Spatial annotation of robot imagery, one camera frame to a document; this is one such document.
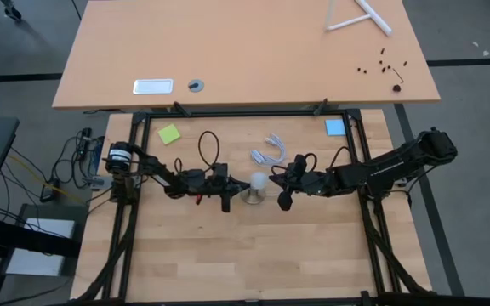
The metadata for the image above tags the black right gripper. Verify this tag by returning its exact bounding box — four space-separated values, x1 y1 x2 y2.
269 154 339 213

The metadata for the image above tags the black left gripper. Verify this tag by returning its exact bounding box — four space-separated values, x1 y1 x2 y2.
184 162 251 213

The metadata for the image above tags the brass lamp socket base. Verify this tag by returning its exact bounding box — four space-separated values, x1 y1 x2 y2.
239 186 268 207

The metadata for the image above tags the white lightbulb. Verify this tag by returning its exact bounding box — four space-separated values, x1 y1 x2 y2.
249 171 270 191

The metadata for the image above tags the blue sticky note pad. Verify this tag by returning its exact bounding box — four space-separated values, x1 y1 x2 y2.
324 118 348 138

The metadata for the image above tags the black table clamp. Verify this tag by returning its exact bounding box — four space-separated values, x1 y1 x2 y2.
311 97 329 117
171 100 193 119

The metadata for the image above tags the green sticky note pad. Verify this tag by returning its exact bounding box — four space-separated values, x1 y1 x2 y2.
157 122 183 146

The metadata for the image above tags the light wooden side table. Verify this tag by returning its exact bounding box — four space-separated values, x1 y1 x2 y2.
51 0 442 111

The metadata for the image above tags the white round-top stand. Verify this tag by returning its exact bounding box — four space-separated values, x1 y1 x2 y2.
323 0 394 37

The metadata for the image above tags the black power adapter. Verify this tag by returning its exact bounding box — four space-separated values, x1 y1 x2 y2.
39 179 61 203

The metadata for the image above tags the white box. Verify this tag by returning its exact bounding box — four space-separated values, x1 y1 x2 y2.
4 217 77 278

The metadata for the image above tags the black caster wheel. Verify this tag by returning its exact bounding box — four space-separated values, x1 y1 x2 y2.
0 0 23 22

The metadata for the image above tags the white power cord with switch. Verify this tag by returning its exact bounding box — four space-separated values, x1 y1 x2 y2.
249 132 288 168

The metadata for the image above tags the black camera cable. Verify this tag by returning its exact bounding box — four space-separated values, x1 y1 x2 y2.
197 129 221 168

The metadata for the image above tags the grey round cable grommet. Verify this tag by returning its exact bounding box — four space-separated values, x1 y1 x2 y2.
186 78 206 94

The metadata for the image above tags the yellow floor cable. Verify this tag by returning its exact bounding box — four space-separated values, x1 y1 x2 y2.
9 155 87 206

